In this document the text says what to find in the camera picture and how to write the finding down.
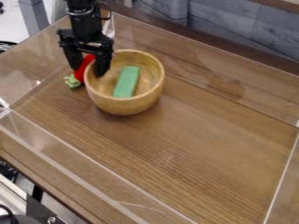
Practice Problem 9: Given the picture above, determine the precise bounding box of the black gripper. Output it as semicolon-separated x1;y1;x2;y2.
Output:
58;29;115;77

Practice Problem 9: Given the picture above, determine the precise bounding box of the red plush strawberry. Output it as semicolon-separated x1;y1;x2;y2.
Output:
65;54;95;88

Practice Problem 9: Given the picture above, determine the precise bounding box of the wooden bowl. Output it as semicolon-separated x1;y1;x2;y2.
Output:
85;49;165;116

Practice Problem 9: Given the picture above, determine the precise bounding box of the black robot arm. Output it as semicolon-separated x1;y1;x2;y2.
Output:
57;0;115;77

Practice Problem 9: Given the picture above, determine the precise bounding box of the green rectangular block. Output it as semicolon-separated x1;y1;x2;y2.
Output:
113;66;141;98

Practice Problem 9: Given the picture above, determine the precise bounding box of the clear acrylic corner bracket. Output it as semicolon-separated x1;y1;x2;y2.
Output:
103;14;115;38

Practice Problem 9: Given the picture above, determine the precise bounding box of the grey post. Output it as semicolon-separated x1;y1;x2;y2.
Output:
18;0;50;36

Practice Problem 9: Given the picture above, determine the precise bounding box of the clear acrylic tray wall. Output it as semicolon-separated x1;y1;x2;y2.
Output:
0;12;299;224

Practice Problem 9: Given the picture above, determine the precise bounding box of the black metal table bracket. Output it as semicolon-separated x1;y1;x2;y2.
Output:
26;195;69;224

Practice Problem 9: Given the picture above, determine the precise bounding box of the black cable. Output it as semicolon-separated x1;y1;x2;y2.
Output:
0;203;17;224

